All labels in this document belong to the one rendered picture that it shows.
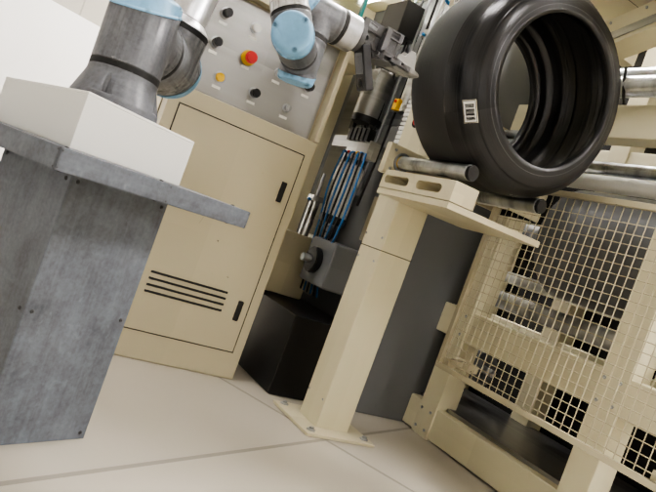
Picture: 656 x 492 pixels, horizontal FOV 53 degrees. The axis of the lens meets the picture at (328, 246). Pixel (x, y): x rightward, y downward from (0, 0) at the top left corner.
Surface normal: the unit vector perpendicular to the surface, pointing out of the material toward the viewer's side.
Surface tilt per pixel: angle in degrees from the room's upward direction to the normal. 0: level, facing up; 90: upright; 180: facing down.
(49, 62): 90
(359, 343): 90
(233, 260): 90
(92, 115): 90
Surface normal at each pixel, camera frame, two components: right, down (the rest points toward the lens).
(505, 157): 0.33, 0.33
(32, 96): -0.52, -0.18
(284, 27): -0.05, 0.02
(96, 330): 0.78, 0.30
